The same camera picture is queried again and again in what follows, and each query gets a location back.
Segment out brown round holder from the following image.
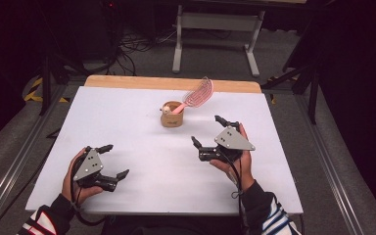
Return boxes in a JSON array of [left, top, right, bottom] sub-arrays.
[[160, 100, 185, 128]]

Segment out black tripod stand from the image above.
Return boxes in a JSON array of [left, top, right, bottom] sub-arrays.
[[260, 60, 321, 125], [38, 53, 94, 117]]

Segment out pink hairbrush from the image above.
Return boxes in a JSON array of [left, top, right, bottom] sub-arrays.
[[171, 75, 215, 116]]

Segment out person's right hand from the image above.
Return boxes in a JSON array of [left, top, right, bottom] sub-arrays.
[[209, 122, 257, 193]]

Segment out black floor cables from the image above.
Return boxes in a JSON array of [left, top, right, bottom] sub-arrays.
[[101, 0, 233, 76]]

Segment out person's dark lap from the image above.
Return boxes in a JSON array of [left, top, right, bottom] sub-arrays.
[[100, 214, 243, 235]]

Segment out wooden table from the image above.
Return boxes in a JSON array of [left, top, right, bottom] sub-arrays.
[[83, 74, 262, 95]]

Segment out person's left hand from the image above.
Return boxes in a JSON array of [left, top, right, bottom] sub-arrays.
[[61, 147, 105, 207]]

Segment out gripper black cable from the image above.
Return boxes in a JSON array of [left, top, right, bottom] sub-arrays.
[[223, 153, 247, 235], [70, 153, 110, 227]]

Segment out white table board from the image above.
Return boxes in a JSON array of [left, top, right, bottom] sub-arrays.
[[24, 85, 305, 216]]

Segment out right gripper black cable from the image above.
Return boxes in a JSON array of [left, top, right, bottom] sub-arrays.
[[223, 153, 247, 235]]

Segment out grey metal stand frame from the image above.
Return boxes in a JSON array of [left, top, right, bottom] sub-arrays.
[[171, 4, 266, 78]]

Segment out aluminium floor rail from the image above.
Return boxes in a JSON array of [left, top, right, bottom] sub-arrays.
[[293, 93, 373, 235], [0, 83, 67, 235]]

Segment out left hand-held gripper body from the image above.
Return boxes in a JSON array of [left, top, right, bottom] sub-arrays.
[[72, 146, 119, 193]]

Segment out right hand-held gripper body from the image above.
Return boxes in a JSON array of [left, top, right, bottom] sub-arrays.
[[197, 125, 257, 164]]

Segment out yellow black floor tape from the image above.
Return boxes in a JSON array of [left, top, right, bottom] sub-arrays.
[[266, 75, 301, 106], [23, 76, 71, 104]]

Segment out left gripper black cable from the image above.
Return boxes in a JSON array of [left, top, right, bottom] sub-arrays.
[[70, 153, 110, 227]]

